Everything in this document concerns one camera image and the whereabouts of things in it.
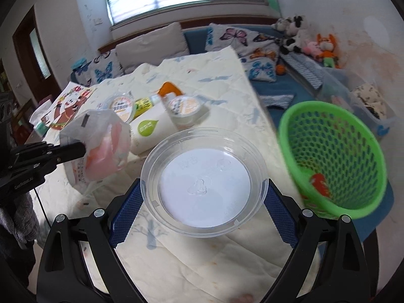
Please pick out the green plastic mesh basket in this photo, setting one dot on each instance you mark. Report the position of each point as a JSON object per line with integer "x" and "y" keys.
{"x": 334, "y": 151}

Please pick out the black white cow plush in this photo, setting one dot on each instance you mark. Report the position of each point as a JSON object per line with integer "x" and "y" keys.
{"x": 295, "y": 42}

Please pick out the white wall switch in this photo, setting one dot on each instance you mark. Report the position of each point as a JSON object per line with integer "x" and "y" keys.
{"x": 98, "y": 22}

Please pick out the small bottle with yellow label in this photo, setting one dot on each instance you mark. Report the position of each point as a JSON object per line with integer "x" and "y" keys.
{"x": 143, "y": 104}

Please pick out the small orange ball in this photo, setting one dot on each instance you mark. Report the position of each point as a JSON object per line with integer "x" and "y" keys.
{"x": 281, "y": 70}

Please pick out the white lace cloth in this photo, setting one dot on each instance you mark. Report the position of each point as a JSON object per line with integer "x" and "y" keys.
{"x": 279, "y": 101}

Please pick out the jelly cup with orange label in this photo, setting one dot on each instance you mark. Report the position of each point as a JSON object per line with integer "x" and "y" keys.
{"x": 184, "y": 109}
{"x": 121, "y": 105}

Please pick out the cartoon picture book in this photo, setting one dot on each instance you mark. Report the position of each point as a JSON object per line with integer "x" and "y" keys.
{"x": 68, "y": 104}

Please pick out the white bottle with green label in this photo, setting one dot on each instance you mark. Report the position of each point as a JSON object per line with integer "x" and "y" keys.
{"x": 151, "y": 132}

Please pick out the large butterfly print pillow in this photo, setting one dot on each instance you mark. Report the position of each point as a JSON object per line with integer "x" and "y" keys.
{"x": 233, "y": 36}

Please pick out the small butterfly print pillow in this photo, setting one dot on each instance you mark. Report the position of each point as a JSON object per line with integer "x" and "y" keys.
{"x": 105, "y": 69}

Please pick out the orange fox plush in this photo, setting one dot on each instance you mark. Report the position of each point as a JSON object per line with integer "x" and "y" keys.
{"x": 326, "y": 47}

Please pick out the grey plush toy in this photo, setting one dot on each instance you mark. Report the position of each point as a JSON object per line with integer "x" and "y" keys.
{"x": 281, "y": 24}

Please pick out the blue white striped cloth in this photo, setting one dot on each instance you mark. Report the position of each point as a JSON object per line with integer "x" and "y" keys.
{"x": 307, "y": 68}

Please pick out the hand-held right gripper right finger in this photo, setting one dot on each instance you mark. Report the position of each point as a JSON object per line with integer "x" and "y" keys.
{"x": 281, "y": 214}

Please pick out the cream patterned cloth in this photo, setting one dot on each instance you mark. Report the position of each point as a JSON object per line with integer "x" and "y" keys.
{"x": 371, "y": 97}

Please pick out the beige cushion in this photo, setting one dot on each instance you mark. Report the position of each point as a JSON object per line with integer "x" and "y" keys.
{"x": 151, "y": 45}

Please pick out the red white candy wrapper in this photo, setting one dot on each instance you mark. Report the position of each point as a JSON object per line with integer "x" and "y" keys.
{"x": 319, "y": 184}

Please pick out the clear plastic storage box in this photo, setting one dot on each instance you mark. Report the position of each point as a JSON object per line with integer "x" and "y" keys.
{"x": 344, "y": 85}

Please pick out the orange peel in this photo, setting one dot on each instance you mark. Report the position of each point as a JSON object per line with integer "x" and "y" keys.
{"x": 169, "y": 89}

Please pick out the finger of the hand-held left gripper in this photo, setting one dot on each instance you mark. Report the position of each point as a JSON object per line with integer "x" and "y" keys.
{"x": 69, "y": 151}

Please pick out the pink white plastic snack bag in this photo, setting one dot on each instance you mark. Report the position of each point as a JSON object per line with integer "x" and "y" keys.
{"x": 101, "y": 151}

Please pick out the pink plush toy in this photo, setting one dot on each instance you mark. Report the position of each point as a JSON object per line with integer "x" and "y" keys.
{"x": 311, "y": 49}

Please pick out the cream quilted blanket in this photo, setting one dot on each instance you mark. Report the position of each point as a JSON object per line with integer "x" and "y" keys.
{"x": 214, "y": 79}

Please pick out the person's left forearm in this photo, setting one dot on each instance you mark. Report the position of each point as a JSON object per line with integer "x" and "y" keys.
{"x": 12, "y": 217}

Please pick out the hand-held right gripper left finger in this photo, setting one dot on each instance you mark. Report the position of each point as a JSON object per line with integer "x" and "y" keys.
{"x": 126, "y": 208}

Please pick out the brown wooden door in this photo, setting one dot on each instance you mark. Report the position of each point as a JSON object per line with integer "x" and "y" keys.
{"x": 31, "y": 56}

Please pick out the clear plastic bowl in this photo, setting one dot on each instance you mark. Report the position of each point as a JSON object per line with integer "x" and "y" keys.
{"x": 202, "y": 189}

